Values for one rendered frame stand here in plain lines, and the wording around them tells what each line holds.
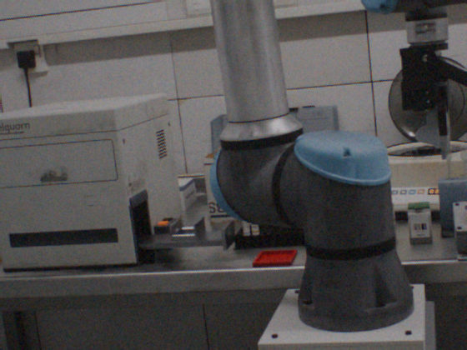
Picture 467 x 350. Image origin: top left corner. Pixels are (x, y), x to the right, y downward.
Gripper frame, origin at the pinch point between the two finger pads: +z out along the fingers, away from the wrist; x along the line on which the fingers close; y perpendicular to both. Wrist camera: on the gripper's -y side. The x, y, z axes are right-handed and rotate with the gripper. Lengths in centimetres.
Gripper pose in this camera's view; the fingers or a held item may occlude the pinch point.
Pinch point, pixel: (447, 152)
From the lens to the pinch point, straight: 135.8
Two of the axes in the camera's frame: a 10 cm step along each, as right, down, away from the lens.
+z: 1.0, 9.8, 1.5
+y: -9.6, 0.6, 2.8
